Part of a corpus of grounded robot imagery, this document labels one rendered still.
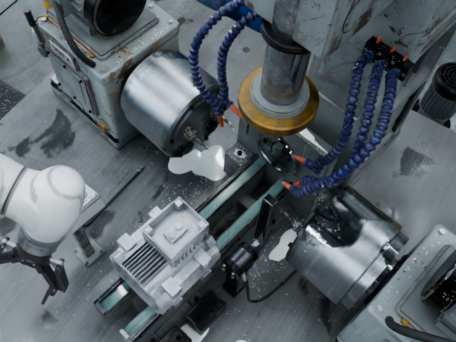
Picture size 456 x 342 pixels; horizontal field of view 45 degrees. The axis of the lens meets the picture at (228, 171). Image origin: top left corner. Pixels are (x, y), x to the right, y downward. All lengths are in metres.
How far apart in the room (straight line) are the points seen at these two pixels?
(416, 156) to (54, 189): 1.22
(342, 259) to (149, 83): 0.66
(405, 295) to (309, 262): 0.22
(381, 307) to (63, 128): 1.14
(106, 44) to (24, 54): 1.67
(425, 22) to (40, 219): 0.81
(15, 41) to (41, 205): 2.25
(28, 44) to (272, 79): 2.25
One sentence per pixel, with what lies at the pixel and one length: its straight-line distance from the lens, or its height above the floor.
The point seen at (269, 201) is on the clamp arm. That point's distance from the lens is 1.18.
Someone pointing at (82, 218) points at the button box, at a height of 1.05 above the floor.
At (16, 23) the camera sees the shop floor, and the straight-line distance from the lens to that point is 3.34.
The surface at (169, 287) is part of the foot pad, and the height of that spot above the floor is 1.08.
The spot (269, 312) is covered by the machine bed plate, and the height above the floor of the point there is 0.80.
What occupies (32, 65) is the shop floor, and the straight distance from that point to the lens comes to 3.11.
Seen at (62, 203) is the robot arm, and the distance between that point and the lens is 1.04.
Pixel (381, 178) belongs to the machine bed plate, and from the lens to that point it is 1.80.
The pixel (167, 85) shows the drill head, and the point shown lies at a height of 1.16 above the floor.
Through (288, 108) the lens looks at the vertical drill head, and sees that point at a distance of 1.17.
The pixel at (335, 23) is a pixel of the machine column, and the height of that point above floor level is 1.65.
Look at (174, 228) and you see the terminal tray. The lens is 1.28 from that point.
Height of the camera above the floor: 2.30
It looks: 61 degrees down
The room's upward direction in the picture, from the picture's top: 5 degrees clockwise
